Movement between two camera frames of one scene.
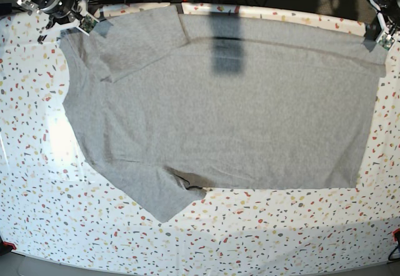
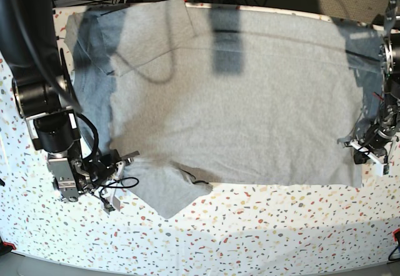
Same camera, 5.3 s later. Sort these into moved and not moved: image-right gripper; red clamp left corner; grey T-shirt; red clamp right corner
Moved: image-right gripper; grey T-shirt
Not moved: red clamp left corner; red clamp right corner
